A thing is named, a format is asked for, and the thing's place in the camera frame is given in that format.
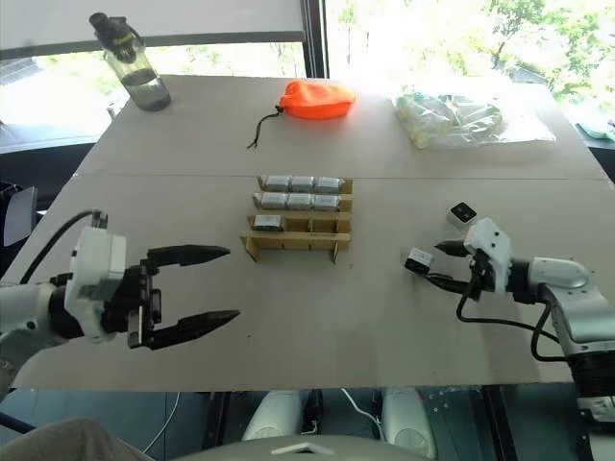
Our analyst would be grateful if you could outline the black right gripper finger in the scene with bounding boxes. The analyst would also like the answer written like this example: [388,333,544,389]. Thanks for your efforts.
[434,239,470,258]
[424,272,471,295]

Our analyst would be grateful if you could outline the green cloth item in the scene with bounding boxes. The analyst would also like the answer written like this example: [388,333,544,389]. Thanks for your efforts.
[576,119,615,142]

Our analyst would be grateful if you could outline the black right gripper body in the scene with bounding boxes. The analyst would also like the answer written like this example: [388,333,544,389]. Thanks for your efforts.
[468,249,496,303]

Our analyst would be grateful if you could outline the small white black camera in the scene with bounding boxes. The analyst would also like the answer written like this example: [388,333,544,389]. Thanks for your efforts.
[403,247,436,276]
[446,203,477,226]

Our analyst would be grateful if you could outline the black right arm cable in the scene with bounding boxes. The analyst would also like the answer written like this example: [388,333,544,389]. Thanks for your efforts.
[455,261,569,361]

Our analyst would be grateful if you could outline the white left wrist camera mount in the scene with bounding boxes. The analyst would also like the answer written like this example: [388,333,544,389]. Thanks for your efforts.
[63,226,129,345]

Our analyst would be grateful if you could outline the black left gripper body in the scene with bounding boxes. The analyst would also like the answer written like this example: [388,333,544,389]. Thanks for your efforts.
[102,258,163,351]

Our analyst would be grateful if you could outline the grey robot torso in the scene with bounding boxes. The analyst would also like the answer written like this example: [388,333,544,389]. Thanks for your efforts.
[177,434,427,461]

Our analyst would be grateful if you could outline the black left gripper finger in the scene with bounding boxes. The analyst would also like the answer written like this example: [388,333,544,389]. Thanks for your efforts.
[143,243,232,275]
[143,309,241,352]

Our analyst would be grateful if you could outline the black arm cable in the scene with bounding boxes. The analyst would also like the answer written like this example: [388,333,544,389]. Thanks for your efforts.
[455,261,569,361]
[17,208,110,285]

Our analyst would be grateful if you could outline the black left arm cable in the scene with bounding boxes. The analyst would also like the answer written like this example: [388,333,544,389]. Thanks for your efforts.
[17,208,110,285]

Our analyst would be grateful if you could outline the dark window frame post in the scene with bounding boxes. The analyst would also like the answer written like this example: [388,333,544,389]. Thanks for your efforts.
[301,0,331,81]

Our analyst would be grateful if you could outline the dark clear water bottle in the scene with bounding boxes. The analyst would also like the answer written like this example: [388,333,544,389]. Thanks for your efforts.
[88,12,172,112]

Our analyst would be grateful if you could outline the cardboard divider tray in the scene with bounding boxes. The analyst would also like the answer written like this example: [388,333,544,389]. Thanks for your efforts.
[239,175,355,264]

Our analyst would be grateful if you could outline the white roller blind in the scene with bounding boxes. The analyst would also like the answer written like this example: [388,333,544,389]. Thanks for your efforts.
[0,0,307,61]

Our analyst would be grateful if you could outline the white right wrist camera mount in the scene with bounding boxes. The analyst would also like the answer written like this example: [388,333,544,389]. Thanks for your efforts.
[463,217,515,294]

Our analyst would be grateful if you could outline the white robot leg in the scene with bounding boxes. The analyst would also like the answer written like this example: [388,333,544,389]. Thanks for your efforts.
[241,389,304,443]
[381,387,438,460]

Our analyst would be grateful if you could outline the white thin cable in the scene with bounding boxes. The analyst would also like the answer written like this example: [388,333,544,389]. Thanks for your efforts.
[339,387,385,426]

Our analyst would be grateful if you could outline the grey rounded shape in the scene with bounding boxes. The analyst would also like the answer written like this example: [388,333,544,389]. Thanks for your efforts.
[0,417,155,461]

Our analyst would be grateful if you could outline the orange drawstring pouch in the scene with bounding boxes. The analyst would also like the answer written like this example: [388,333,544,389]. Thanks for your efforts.
[247,79,357,150]

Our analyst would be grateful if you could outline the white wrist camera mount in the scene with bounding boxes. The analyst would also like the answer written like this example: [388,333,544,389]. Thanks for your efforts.
[63,226,129,345]
[463,217,515,294]

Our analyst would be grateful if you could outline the clear plastic bag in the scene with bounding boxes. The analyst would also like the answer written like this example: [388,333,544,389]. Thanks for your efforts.
[392,90,558,152]

